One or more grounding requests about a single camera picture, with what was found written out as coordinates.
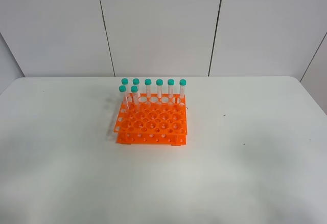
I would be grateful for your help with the orange test tube rack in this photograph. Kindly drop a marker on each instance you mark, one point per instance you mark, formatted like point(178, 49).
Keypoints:
point(151, 122)

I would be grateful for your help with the clear tube front left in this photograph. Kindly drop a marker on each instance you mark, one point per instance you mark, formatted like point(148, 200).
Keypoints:
point(122, 90)

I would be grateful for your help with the row tube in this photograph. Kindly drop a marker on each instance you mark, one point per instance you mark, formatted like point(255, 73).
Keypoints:
point(182, 84)
point(148, 83)
point(159, 83)
point(171, 83)
point(125, 83)
point(135, 82)

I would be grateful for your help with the teal capped test tube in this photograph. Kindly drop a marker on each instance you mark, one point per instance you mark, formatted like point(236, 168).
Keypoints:
point(134, 91)

